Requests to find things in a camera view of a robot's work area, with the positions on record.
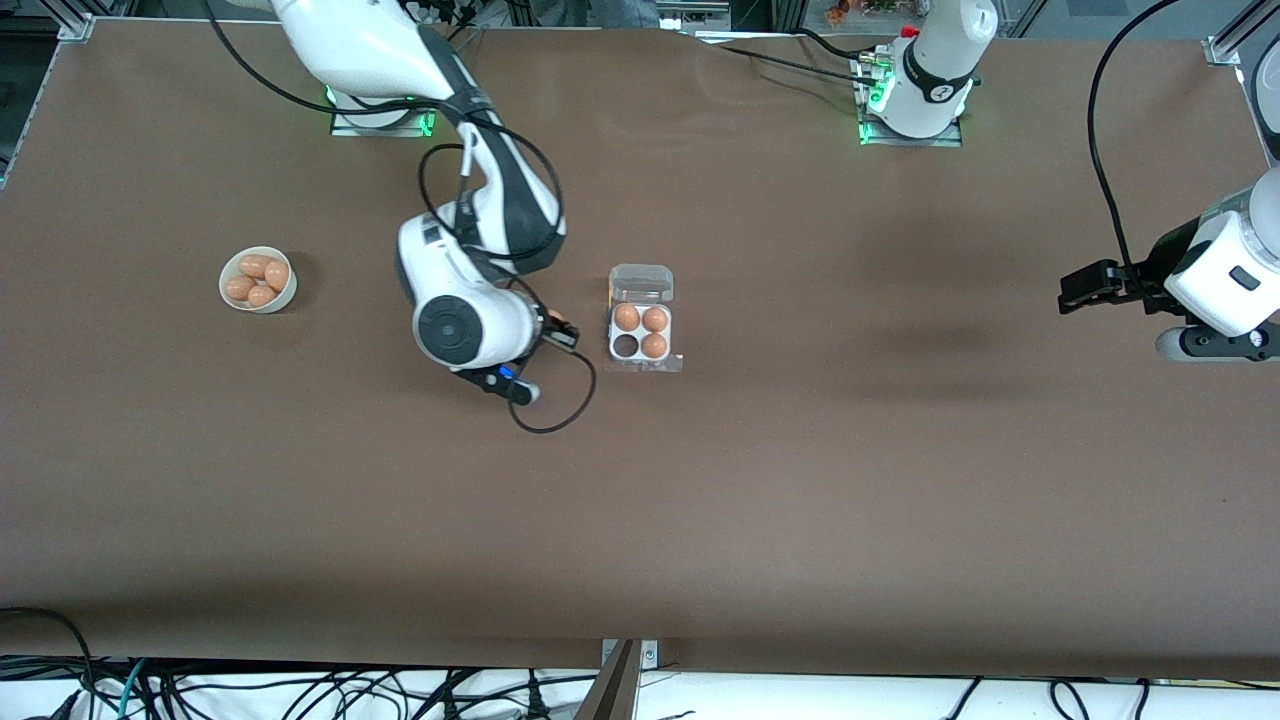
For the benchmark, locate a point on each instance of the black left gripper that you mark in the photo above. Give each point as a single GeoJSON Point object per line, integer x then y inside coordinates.
{"type": "Point", "coordinates": [1163, 259]}

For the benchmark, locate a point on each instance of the clear plastic egg carton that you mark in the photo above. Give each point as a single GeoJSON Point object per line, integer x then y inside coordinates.
{"type": "Point", "coordinates": [641, 283]}

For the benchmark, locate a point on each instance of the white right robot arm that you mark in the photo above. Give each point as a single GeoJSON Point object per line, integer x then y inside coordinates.
{"type": "Point", "coordinates": [350, 40]}

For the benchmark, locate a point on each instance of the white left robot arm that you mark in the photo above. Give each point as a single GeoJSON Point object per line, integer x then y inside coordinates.
{"type": "Point", "coordinates": [935, 60]}

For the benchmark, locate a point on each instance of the brown table cover sheet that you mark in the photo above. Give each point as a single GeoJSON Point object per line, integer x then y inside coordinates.
{"type": "Point", "coordinates": [400, 520]}

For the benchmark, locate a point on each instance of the white bowl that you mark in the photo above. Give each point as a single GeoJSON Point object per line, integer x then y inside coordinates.
{"type": "Point", "coordinates": [285, 300]}

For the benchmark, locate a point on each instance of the orange toy object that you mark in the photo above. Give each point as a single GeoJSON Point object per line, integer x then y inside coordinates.
{"type": "Point", "coordinates": [838, 12]}

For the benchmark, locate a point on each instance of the small metal bracket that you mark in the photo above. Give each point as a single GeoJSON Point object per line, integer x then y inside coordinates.
{"type": "Point", "coordinates": [650, 654]}

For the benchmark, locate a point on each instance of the dark metal post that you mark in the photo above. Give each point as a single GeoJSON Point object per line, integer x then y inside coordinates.
{"type": "Point", "coordinates": [612, 690]}

